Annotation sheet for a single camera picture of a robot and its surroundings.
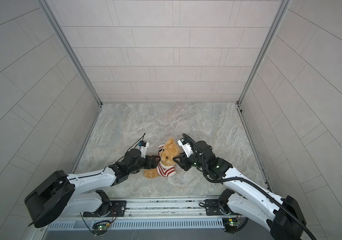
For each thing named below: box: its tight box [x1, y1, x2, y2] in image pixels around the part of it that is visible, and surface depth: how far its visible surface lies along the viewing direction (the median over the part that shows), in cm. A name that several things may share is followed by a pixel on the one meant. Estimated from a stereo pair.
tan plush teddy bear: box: [143, 137, 181, 179], surface depth 75 cm
